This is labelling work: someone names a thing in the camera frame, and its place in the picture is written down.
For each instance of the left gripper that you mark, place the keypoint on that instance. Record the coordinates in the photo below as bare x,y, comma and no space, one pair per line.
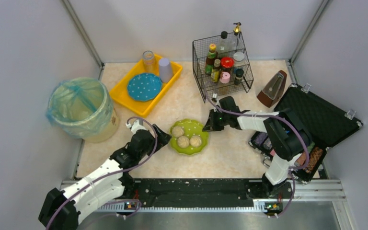
157,137

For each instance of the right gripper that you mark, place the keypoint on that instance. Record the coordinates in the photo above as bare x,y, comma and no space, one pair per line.
215,119

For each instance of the green dotted plate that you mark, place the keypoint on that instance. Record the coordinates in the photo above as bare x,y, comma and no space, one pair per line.
192,127

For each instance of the pink lid spice jar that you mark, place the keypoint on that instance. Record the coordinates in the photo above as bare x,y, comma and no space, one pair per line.
224,77

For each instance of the small yellow oil bottle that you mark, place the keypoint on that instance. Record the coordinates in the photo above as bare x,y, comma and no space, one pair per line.
215,73

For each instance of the blue dotted plate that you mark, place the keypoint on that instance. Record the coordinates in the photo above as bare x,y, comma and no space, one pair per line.
144,87

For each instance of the small black lid jar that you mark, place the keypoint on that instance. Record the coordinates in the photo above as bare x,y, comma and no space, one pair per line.
238,76

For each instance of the red lid sauce jar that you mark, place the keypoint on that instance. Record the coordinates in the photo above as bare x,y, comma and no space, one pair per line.
227,64

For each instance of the purple plastic cup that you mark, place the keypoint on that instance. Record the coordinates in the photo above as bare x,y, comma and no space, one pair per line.
165,70

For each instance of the yellow cap sauce bottle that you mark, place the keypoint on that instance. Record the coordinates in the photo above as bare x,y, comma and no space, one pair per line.
211,56

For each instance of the silver lid white can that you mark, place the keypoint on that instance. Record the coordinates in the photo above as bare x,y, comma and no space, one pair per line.
239,59

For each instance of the pink transparent cup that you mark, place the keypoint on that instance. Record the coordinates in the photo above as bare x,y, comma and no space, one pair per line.
150,66

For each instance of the blue transparent cup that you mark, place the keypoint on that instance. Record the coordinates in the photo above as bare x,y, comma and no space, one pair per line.
148,55

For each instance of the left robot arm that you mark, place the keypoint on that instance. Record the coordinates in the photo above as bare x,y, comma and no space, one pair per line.
66,209

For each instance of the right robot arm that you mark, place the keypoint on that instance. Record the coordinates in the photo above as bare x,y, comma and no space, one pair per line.
288,135

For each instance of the white steamed bun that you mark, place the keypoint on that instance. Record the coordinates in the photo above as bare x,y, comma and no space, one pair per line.
196,141
183,142
177,131

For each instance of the yellow plastic tray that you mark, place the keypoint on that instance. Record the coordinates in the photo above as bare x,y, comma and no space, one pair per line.
120,95

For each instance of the brown metronome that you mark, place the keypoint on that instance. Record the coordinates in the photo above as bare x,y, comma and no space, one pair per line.
273,90

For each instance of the trash bin with green bag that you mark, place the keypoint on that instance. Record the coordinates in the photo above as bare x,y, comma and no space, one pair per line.
83,108

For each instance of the black poker chip case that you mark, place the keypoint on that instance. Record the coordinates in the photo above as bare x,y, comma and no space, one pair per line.
328,125

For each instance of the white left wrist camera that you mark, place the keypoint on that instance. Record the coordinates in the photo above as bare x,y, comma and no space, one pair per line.
136,125

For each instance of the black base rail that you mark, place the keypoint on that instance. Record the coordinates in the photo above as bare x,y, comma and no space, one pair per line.
218,195

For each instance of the black wire rack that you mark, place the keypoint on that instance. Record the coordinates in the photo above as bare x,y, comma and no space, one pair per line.
206,87

